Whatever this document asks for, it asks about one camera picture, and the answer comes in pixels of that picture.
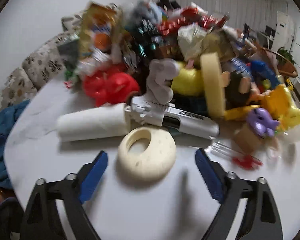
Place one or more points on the blue plush toy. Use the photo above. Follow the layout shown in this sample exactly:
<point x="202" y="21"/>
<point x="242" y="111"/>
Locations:
<point x="146" y="10"/>

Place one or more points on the white paper towel roll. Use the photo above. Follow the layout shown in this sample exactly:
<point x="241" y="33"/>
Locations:
<point x="94" y="123"/>

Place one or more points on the red plastic fork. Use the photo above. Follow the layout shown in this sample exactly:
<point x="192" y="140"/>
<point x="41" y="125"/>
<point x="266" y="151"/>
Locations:
<point x="246" y="162"/>

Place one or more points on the silver toy pistol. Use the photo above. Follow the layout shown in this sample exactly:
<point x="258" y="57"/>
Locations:
<point x="146" y="109"/>

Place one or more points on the white standing air conditioner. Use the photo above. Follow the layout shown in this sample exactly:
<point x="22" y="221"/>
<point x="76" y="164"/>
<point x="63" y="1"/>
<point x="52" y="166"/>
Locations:
<point x="285" y="31"/>

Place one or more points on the orange snack bag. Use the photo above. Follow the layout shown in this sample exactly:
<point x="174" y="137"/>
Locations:
<point x="96" y="29"/>

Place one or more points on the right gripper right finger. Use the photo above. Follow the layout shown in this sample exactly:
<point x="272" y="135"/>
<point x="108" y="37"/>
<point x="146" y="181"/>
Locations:
<point x="261" y="219"/>

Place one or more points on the yellow plastic toy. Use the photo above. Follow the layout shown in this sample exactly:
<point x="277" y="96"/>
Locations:
<point x="281" y="106"/>

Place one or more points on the yellow round sponge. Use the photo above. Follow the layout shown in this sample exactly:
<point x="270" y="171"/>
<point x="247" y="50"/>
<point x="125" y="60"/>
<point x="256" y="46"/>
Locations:
<point x="213" y="85"/>

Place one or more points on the floral patterned sofa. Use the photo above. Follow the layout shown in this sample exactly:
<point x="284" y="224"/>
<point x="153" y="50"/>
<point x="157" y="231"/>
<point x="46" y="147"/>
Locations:
<point x="40" y="66"/>

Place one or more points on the red plastic toy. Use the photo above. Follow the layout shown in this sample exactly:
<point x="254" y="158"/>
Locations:
<point x="112" y="85"/>

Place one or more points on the blue cloth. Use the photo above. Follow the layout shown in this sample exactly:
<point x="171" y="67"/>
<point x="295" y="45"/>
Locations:
<point x="8" y="117"/>

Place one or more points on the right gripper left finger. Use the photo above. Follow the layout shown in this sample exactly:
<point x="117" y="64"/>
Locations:
<point x="41" y="219"/>

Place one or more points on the grey dinosaur figure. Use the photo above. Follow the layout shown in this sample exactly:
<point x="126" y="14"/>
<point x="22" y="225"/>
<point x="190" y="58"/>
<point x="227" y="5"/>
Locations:
<point x="161" y="71"/>

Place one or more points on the potted green plant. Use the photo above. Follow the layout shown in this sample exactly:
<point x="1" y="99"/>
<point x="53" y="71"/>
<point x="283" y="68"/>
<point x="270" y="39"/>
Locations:
<point x="283" y="52"/>

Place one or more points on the wooden armchair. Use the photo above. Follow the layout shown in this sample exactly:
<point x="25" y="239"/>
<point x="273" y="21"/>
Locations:
<point x="286" y="70"/>

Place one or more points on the purple octopus toy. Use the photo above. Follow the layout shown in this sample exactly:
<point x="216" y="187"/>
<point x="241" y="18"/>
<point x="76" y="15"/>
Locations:
<point x="261" y="122"/>

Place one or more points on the cream ring-shaped toy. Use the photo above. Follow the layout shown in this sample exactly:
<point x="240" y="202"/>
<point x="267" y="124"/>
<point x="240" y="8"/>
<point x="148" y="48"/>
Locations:
<point x="155" y="161"/>

